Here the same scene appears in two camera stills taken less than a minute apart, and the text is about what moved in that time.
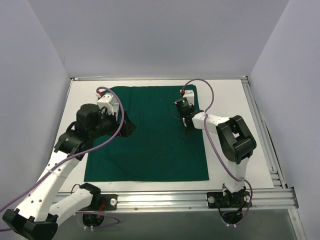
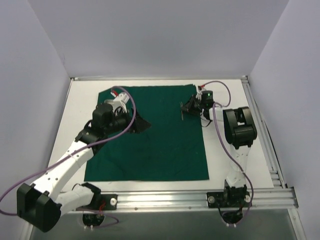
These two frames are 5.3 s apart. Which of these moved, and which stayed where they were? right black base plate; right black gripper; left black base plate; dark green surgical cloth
Moved: right black gripper
Stayed: left black base plate; dark green surgical cloth; right black base plate
